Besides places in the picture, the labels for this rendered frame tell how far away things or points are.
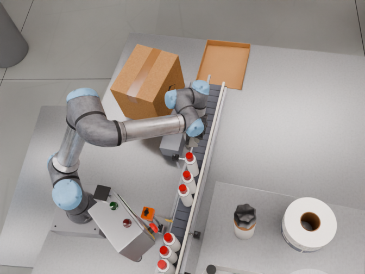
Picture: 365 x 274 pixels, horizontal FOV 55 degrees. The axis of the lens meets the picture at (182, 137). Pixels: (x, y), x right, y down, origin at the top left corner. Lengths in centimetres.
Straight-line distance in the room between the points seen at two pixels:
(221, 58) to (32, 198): 130
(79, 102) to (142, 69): 58
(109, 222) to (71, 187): 49
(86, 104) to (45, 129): 91
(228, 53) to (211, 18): 142
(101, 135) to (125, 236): 36
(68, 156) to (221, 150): 76
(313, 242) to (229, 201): 41
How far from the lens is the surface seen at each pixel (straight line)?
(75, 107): 130
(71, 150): 148
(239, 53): 216
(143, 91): 172
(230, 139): 185
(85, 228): 173
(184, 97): 145
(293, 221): 152
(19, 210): 203
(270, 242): 164
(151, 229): 121
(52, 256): 188
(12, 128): 342
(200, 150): 177
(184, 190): 149
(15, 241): 199
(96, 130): 123
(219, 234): 164
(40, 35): 398
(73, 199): 154
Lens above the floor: 249
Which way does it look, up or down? 62 degrees down
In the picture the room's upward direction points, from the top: 16 degrees counter-clockwise
